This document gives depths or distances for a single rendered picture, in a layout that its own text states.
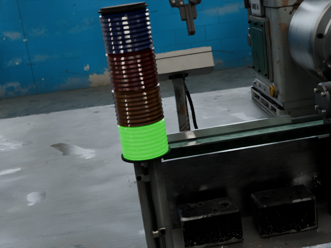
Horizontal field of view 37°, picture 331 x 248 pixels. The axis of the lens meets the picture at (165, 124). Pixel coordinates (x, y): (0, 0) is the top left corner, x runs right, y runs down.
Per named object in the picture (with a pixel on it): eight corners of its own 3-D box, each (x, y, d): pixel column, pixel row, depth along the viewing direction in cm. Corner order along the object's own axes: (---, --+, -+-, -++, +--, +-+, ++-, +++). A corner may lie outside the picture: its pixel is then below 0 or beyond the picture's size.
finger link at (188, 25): (187, 3, 118) (184, 4, 118) (192, 31, 117) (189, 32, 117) (186, 8, 121) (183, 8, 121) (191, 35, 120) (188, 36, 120)
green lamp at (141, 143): (167, 142, 67) (162, 110, 66) (171, 158, 61) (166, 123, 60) (122, 150, 67) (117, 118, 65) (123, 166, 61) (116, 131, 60)
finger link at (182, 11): (182, -2, 119) (170, 0, 119) (186, 18, 118) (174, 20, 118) (182, 0, 120) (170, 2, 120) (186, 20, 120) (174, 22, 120)
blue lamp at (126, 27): (152, 43, 63) (147, 7, 62) (155, 48, 57) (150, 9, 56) (105, 50, 63) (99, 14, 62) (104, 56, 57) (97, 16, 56)
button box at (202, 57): (211, 73, 121) (207, 52, 122) (215, 66, 114) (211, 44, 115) (142, 84, 120) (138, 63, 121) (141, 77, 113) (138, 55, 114)
